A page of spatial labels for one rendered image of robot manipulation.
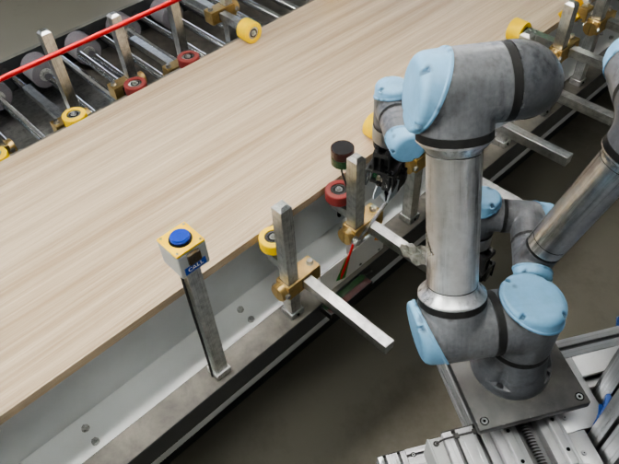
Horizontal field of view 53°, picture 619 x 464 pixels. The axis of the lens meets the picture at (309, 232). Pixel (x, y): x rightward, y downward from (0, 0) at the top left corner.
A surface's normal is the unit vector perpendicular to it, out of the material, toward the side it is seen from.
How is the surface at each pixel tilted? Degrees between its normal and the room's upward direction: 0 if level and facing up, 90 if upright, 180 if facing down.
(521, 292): 7
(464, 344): 69
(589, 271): 0
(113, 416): 0
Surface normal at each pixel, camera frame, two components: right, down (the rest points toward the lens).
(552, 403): -0.04, -0.67
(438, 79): 0.01, -0.07
